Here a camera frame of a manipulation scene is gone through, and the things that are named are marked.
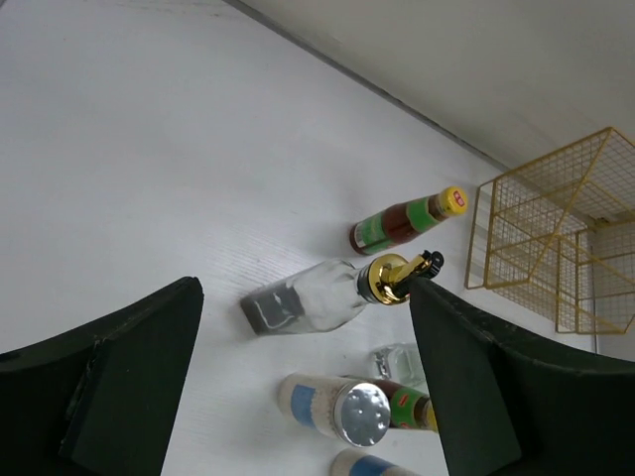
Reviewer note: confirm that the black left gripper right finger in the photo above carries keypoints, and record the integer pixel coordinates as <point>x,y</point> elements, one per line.
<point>511,402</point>

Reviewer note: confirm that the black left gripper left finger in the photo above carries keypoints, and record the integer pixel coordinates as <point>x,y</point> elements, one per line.
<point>102,398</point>

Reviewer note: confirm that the salt shaker blue label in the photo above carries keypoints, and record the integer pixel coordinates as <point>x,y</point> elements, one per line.
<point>353,462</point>
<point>355,412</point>

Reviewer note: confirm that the glass oil bottle gold spout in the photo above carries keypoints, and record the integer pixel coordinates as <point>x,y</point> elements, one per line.
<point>330,294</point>

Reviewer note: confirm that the red sauce bottle yellow cap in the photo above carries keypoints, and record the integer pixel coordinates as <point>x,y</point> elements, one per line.
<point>403,222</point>

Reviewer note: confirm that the yellow wire rack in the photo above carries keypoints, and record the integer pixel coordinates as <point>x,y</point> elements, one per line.
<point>556,235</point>

